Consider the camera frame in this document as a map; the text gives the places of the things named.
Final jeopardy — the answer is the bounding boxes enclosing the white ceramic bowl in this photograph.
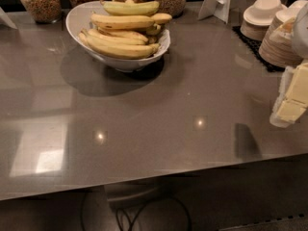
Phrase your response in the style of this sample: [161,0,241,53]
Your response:
[65,1,171,72]

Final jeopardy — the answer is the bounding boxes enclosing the black rubber mat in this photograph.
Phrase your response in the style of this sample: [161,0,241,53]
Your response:
[232,26,284,72]

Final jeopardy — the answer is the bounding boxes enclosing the upper middle yellow banana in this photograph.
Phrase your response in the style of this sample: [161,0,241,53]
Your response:
[97,27,148,43]

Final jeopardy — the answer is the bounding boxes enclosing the white folded paper sign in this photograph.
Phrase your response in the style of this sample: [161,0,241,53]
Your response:
[197,0,237,23]

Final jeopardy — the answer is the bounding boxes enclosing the left cereal glass jar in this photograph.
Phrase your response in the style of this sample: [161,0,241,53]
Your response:
[20,0,62,23]

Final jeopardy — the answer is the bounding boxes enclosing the top greenish banana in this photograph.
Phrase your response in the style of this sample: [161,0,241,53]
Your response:
[101,1,160,15]

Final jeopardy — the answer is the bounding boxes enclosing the front large yellow banana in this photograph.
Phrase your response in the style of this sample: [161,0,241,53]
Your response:
[78,29,160,60]

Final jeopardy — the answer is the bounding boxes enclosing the stack of paper bowls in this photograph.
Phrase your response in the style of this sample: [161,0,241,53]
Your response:
[259,0,308,67]
[240,0,287,41]

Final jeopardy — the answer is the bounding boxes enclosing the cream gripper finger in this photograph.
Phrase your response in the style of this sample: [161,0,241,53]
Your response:
[276,100,306,123]

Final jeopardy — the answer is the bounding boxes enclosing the back stack of paper bowls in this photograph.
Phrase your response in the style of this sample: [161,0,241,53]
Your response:
[240,0,287,41]

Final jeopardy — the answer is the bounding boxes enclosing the front stack of paper bowls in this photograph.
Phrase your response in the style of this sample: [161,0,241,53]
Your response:
[259,0,308,67]

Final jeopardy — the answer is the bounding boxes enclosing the black floor cable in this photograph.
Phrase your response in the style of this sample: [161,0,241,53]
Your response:
[80,190,193,231]

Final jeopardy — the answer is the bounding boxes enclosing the white card at left edge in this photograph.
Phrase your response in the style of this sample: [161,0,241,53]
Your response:
[0,7,16,29]

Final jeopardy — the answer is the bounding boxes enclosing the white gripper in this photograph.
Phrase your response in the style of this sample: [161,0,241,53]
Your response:
[286,4,308,105]

